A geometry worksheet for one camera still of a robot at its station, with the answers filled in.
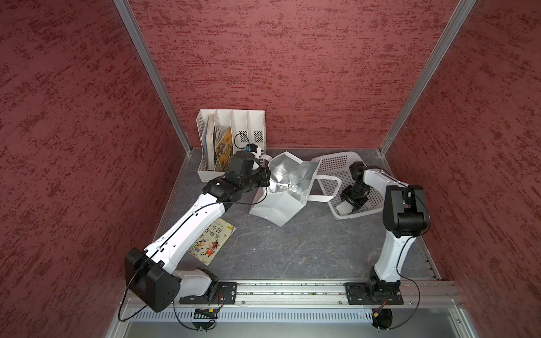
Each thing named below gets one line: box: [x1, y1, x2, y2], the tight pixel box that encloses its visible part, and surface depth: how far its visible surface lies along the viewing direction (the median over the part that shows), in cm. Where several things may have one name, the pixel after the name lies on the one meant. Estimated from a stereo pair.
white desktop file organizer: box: [195, 109, 267, 184], surface depth 105 cm
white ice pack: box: [335, 199, 355, 217], surface depth 94 cm
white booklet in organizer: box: [201, 114, 216, 172], surface depth 97 cm
